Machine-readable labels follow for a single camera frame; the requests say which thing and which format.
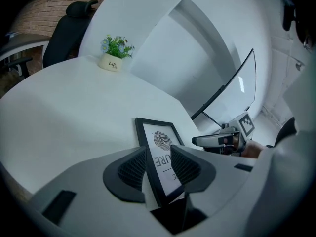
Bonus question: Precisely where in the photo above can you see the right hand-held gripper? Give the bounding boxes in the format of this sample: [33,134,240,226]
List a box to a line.
[192,111,255,158]

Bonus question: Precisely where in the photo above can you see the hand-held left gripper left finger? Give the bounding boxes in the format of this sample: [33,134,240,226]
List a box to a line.
[31,146,173,237]

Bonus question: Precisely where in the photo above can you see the person's glasses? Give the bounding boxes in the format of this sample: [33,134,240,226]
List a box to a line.
[302,35,315,54]

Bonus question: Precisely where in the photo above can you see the black picture frame leaf print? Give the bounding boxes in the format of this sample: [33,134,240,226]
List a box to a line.
[134,117,186,209]

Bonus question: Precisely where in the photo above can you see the person's right forearm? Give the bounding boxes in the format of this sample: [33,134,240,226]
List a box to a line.
[241,129,316,237]

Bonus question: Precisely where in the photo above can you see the black chair armrest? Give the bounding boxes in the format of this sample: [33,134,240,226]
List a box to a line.
[6,57,33,80]

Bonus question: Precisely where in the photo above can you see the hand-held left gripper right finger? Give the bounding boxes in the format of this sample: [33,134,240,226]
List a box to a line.
[169,144,258,219]

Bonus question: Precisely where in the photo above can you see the white pot with flowers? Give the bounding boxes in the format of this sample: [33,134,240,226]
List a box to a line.
[96,34,135,72]

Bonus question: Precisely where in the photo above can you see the black office chair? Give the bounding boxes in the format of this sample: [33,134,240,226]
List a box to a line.
[42,0,99,69]

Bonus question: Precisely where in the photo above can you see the black head-worn camera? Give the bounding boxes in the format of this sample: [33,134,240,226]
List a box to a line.
[280,0,300,32]

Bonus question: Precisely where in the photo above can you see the black-framed glass panel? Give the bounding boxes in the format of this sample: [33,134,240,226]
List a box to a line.
[191,48,257,128]

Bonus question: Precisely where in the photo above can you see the grey desk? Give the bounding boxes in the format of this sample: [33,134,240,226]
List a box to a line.
[0,33,50,64]

